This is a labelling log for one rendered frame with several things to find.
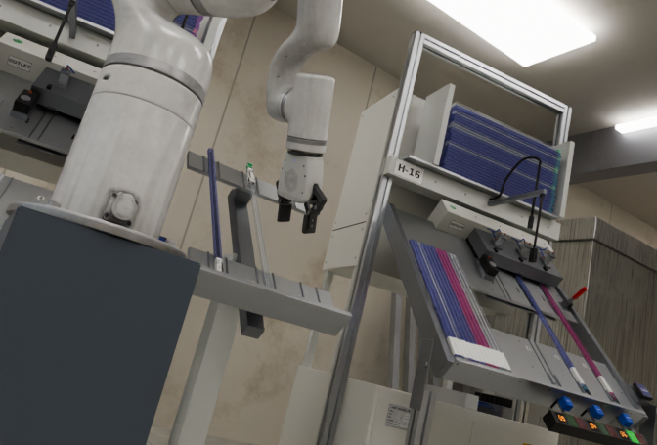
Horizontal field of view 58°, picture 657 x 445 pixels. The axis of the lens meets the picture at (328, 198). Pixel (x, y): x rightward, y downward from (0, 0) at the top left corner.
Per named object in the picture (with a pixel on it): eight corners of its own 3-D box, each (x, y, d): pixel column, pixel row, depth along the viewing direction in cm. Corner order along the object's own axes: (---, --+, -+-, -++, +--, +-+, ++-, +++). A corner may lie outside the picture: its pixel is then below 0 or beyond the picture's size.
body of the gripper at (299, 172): (278, 143, 126) (271, 194, 128) (306, 151, 118) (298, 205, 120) (305, 145, 131) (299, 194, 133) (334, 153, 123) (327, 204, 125)
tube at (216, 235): (222, 290, 112) (225, 287, 112) (215, 289, 112) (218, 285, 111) (211, 153, 152) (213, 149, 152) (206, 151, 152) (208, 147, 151)
